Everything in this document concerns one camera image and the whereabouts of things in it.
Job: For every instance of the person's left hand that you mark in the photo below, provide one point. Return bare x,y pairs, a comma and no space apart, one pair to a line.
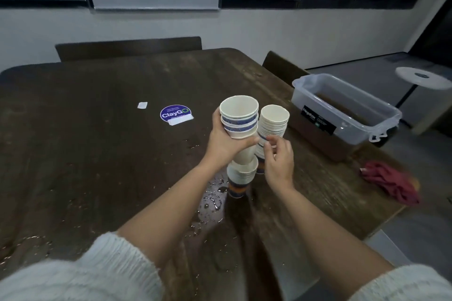
222,145

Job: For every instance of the person's right hand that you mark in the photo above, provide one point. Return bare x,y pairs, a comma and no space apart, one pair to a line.
279,167

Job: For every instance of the patterned paper cup stack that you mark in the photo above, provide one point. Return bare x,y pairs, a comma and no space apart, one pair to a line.
244,170
274,122

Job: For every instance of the white blue paper cup stack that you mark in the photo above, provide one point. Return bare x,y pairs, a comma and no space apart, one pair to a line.
239,117

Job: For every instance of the clear plastic storage bin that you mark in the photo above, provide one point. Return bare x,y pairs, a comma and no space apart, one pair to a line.
318,117

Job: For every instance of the dark red cloth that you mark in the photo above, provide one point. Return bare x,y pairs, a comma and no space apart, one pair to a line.
388,179

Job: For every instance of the person's right forearm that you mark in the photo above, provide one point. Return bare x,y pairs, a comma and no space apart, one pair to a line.
325,248

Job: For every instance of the person's left forearm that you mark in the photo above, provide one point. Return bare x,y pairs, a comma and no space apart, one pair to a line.
169,219

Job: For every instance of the round blue sticker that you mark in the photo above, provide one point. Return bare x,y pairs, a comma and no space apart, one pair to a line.
175,112

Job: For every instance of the small white paper label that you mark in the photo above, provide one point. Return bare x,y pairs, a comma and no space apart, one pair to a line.
142,105

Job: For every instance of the dark wooden chair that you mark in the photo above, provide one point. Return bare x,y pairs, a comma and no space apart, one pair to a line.
282,68
127,48

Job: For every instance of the dark wooden table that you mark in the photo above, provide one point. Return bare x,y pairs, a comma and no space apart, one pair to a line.
106,142

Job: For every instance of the round white side table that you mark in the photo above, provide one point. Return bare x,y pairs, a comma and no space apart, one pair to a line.
422,77

